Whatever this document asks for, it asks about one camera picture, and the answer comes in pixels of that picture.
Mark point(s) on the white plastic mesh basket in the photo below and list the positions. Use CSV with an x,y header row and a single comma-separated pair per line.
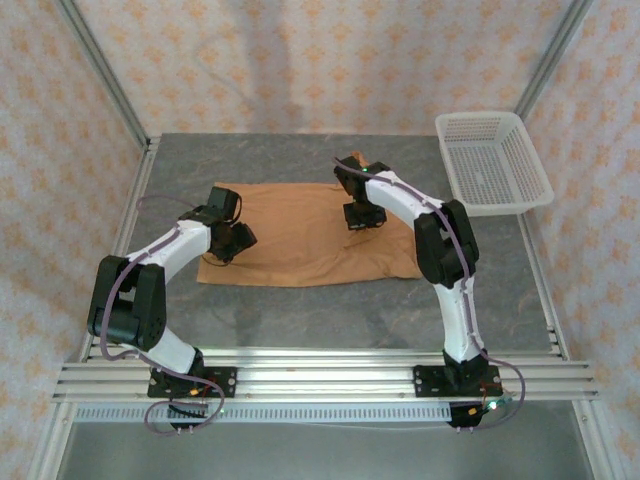
x,y
490,165

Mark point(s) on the aluminium frame post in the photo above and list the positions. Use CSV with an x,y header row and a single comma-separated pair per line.
x,y
552,57
102,70

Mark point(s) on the aluminium mounting beam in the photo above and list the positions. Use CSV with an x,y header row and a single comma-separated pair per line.
x,y
325,380

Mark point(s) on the orange-brown t-shirt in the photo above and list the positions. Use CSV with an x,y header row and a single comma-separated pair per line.
x,y
290,235

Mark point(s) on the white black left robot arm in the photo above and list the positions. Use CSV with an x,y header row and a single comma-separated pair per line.
x,y
175,247

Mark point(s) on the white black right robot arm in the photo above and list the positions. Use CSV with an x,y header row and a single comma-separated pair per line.
x,y
400,197

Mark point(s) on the aluminium frame leg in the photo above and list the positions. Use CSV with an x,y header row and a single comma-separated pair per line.
x,y
600,450
48,450

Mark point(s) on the patterned backdrop cloth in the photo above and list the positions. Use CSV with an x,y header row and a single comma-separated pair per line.
x,y
320,60

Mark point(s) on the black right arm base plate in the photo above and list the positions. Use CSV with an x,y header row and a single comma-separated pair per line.
x,y
425,382

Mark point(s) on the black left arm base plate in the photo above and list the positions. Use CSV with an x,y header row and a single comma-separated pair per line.
x,y
227,382

